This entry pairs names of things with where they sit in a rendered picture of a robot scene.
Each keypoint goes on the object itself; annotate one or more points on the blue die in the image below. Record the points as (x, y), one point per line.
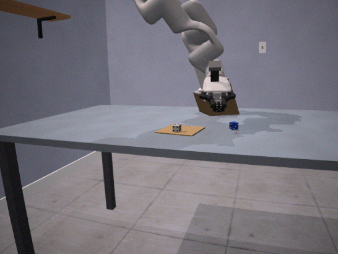
(233, 125)

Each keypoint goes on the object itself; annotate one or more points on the white die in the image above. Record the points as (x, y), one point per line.
(176, 128)

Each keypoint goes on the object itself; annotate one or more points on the tan flat mat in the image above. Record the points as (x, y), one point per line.
(185, 130)

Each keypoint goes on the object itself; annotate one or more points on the black die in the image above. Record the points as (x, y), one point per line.
(218, 107)

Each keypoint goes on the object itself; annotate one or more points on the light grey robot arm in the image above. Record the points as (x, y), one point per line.
(196, 26)

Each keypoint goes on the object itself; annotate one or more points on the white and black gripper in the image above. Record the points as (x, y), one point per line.
(222, 86)

